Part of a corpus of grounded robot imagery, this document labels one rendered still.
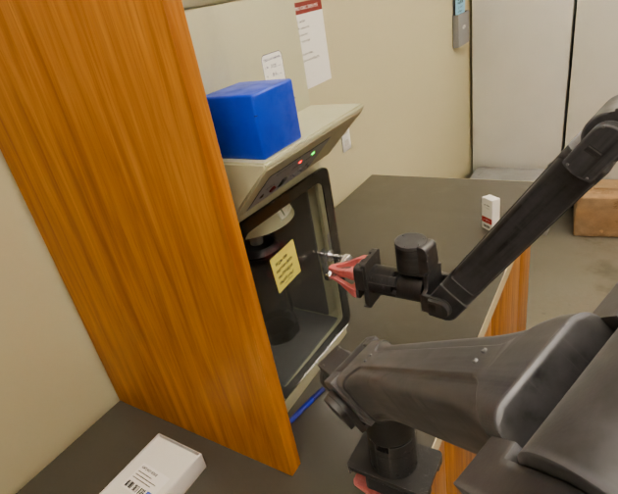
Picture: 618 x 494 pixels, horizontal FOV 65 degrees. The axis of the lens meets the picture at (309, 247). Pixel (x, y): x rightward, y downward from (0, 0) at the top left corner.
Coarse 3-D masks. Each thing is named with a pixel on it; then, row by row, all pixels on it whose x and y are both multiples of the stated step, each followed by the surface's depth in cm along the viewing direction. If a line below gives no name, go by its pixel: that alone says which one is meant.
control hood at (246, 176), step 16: (304, 112) 90; (320, 112) 88; (336, 112) 86; (352, 112) 86; (304, 128) 79; (320, 128) 78; (336, 128) 84; (304, 144) 74; (224, 160) 71; (240, 160) 69; (256, 160) 68; (272, 160) 68; (288, 160) 73; (240, 176) 69; (256, 176) 68; (240, 192) 71; (256, 192) 72; (240, 208) 73
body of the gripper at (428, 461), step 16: (368, 448) 61; (384, 448) 55; (400, 448) 54; (416, 448) 57; (432, 448) 60; (352, 464) 59; (368, 464) 59; (384, 464) 56; (400, 464) 55; (416, 464) 57; (432, 464) 58; (384, 480) 57; (400, 480) 56; (416, 480) 56; (432, 480) 56
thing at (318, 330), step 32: (288, 192) 89; (320, 192) 98; (256, 224) 82; (288, 224) 90; (320, 224) 99; (256, 256) 84; (320, 256) 101; (256, 288) 85; (288, 288) 93; (320, 288) 103; (288, 320) 95; (320, 320) 105; (288, 352) 96; (320, 352) 107; (288, 384) 98
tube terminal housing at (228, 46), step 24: (264, 0) 79; (288, 0) 85; (192, 24) 67; (216, 24) 71; (240, 24) 75; (264, 24) 80; (288, 24) 86; (216, 48) 71; (240, 48) 76; (264, 48) 81; (288, 48) 86; (216, 72) 72; (240, 72) 76; (288, 72) 87; (312, 168) 98; (240, 216) 81; (288, 408) 101
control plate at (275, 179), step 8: (320, 144) 82; (312, 152) 82; (296, 160) 77; (304, 160) 82; (312, 160) 88; (288, 168) 77; (296, 168) 82; (304, 168) 88; (272, 176) 72; (280, 176) 76; (288, 176) 82; (264, 184) 72; (272, 184) 76; (264, 192) 76; (272, 192) 81; (256, 200) 76; (248, 208) 76
